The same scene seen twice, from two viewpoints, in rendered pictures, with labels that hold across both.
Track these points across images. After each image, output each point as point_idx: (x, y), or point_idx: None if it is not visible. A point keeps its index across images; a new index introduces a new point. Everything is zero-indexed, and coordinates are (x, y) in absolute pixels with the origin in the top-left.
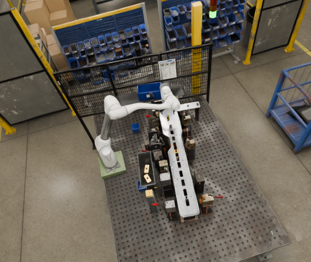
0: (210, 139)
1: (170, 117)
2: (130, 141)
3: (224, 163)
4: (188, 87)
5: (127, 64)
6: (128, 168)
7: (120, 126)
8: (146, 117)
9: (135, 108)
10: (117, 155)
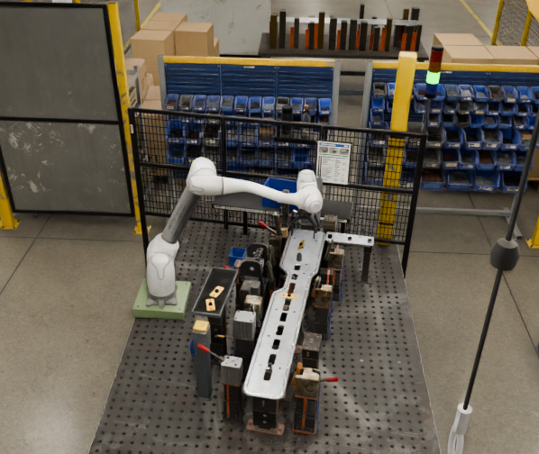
0: (376, 317)
1: (306, 246)
2: None
3: (383, 363)
4: (374, 227)
5: (260, 129)
6: (190, 315)
7: (211, 249)
8: None
9: (240, 188)
10: (180, 287)
